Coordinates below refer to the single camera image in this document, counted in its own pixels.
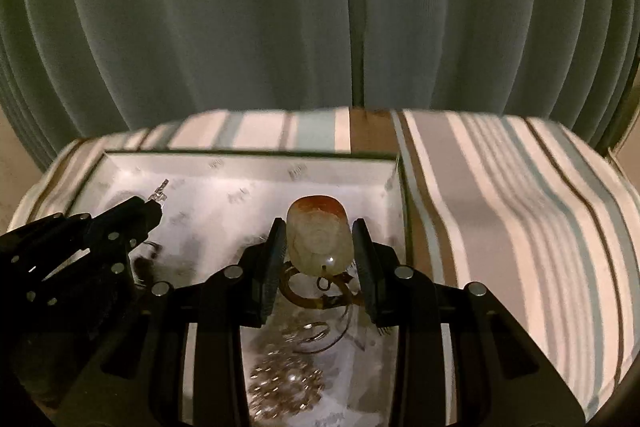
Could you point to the crystal cluster brooch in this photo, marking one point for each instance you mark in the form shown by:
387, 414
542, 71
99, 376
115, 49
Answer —
285, 377

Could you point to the shallow white-lined box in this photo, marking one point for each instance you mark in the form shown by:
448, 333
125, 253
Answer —
225, 187

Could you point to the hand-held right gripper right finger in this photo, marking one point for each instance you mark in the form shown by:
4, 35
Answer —
364, 267

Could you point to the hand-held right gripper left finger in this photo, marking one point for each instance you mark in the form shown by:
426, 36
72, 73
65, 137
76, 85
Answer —
272, 267

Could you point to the small silver earring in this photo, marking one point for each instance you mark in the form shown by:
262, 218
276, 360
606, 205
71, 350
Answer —
161, 194

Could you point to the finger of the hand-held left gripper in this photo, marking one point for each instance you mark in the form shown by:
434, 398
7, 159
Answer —
100, 267
75, 234

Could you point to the grey-green pleated curtain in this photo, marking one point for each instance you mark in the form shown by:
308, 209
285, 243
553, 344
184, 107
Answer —
250, 7

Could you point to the striped tablecloth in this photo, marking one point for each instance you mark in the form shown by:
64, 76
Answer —
500, 207

